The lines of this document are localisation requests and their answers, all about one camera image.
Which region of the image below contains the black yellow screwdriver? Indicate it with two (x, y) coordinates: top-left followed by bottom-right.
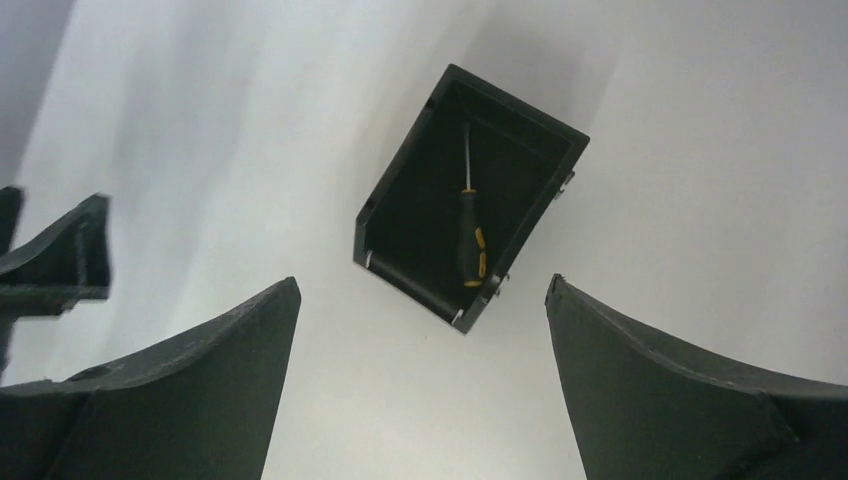
(458, 123), (487, 288)

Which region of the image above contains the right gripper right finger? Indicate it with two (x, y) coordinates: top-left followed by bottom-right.
(545, 275), (847, 479)

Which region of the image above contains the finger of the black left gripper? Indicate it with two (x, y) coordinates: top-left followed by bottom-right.
(1, 186), (112, 371)

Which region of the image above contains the black plastic bin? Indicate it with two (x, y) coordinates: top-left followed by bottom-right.
(353, 64), (590, 333)

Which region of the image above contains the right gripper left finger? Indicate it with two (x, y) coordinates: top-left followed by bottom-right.
(1, 277), (301, 479)

